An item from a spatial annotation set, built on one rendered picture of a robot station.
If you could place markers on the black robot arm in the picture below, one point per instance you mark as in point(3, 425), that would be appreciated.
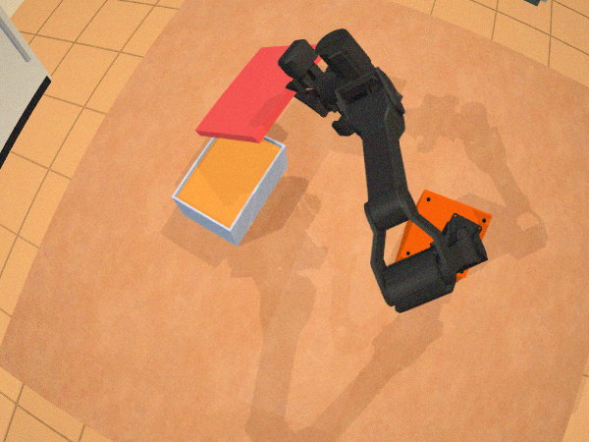
point(376, 115)

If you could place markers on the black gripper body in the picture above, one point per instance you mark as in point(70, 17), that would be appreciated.
point(296, 62)

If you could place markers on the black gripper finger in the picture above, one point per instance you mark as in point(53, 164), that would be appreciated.
point(295, 86)
point(312, 101)

